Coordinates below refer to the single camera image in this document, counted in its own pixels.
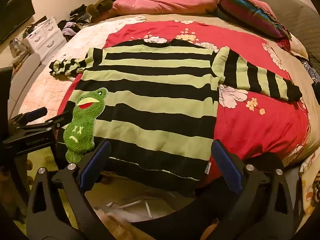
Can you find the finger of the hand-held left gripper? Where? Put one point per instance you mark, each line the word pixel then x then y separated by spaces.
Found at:
pixel 60 120
pixel 35 112

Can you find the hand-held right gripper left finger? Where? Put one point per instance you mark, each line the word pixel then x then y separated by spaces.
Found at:
pixel 94 166

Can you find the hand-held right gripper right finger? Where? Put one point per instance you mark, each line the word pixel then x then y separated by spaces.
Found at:
pixel 228 166

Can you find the green black striped frog sweater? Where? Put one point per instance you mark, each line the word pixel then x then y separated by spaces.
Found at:
pixel 160 100

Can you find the pile of dark clothes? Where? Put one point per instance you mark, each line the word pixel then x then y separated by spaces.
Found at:
pixel 75 22

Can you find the pile of colourful clothes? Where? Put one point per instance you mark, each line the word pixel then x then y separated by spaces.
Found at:
pixel 295 15

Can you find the peach quilted blanket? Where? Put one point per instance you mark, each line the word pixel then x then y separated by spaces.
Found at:
pixel 50 87

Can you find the grey chair back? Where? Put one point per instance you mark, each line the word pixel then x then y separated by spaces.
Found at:
pixel 25 80

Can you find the red floral blanket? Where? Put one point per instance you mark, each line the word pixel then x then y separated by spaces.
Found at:
pixel 255 125

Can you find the beige fluffy cloth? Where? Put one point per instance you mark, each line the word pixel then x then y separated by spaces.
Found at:
pixel 115 226

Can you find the white drawer unit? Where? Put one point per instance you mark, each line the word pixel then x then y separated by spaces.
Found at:
pixel 45 37

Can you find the printed beige blanket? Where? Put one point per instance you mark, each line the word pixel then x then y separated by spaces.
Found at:
pixel 310 185

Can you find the black television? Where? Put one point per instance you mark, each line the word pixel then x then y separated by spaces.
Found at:
pixel 13 15

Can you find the brown furry coat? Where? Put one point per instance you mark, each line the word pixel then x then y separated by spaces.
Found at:
pixel 105 3

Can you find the small white cloth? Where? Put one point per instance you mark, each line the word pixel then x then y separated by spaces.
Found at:
pixel 136 18

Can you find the cream pillow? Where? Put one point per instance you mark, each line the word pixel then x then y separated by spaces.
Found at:
pixel 297 46

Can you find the multicolour striped pillow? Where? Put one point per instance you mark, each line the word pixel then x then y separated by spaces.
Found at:
pixel 252 12

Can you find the pink duvet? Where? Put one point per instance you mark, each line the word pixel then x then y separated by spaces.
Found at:
pixel 165 2

